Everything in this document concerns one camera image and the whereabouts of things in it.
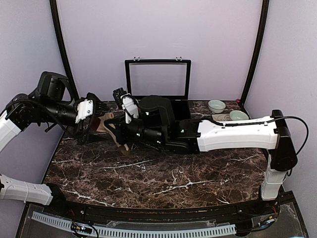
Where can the near pale green bowl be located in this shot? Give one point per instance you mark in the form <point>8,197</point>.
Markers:
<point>238,115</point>

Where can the far pale green bowl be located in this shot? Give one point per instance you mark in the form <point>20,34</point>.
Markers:
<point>216,106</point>

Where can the small circuit board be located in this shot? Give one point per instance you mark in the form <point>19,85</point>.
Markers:
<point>80,228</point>

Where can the pale green bowl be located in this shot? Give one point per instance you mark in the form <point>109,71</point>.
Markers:
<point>216,106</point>
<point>238,115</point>

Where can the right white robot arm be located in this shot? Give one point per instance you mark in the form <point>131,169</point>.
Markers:
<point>159,122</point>

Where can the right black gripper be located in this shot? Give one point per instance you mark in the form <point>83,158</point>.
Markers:
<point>121,135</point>

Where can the left black frame post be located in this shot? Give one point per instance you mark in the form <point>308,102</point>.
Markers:
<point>62,48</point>

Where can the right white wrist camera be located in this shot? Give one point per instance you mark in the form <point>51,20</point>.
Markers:
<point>129,105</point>

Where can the right black frame post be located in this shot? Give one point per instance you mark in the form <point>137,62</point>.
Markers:
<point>256,52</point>

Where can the black glass-lid storage box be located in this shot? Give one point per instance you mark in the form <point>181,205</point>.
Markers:
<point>169,78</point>

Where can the white slotted cable duct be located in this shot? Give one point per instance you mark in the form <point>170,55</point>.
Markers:
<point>116,229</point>

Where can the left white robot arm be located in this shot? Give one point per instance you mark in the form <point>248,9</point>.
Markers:
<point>52,102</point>

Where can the floral square plate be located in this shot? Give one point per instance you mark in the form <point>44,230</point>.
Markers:
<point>221,117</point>

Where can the striped brown beige sock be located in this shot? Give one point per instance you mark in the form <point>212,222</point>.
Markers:
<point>100,125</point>

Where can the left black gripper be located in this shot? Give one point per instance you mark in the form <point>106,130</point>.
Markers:
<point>82,139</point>

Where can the black frame post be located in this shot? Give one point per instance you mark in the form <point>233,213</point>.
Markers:
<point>256,52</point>
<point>62,48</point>

